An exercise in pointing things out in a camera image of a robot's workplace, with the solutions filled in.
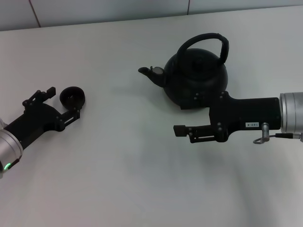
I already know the black round teapot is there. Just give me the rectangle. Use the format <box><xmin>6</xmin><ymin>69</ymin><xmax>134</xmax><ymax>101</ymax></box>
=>
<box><xmin>138</xmin><ymin>33</ymin><xmax>230</xmax><ymax>110</ymax></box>

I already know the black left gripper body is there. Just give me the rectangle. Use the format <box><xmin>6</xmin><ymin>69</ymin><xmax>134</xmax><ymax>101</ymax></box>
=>
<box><xmin>4</xmin><ymin>103</ymin><xmax>65</xmax><ymax>149</ymax></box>

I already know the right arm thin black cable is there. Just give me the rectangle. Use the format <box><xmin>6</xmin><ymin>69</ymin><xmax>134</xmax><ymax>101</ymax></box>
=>
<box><xmin>268</xmin><ymin>132</ymin><xmax>303</xmax><ymax>139</ymax></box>

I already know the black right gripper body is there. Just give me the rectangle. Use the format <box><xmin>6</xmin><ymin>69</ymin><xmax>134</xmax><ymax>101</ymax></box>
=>
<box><xmin>209</xmin><ymin>90</ymin><xmax>282</xmax><ymax>143</ymax></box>

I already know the small black teacup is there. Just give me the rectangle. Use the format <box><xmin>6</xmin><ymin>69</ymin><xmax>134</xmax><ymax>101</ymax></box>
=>
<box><xmin>59</xmin><ymin>87</ymin><xmax>86</xmax><ymax>110</ymax></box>

